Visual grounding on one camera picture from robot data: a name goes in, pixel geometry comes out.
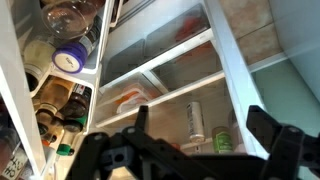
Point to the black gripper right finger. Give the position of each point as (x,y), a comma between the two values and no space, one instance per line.
(263,125)

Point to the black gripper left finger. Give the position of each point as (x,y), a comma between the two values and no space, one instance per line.
(141,118)

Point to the dark bottle green cap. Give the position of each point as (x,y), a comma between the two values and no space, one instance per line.
(76,103)

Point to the brown glass bottle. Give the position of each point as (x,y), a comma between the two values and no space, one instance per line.
(55,96)

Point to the purple lid bottle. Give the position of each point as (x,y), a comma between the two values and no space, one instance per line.
(68,60)

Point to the pale sauce jar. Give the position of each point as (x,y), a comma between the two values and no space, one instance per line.
(38,55)

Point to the clear container orange food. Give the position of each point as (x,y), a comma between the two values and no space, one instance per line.
(133,98)

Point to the green label jar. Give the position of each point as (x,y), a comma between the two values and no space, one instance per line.
(222,141)

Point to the white drink can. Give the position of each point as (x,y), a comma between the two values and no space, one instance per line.
(195,120)

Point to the white refrigerator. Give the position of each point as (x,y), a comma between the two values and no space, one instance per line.
(233,66)

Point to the red produce in crisper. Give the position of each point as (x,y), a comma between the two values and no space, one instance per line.
(190,28)

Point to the labelled glass jar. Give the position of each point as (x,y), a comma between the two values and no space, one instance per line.
(15,163)

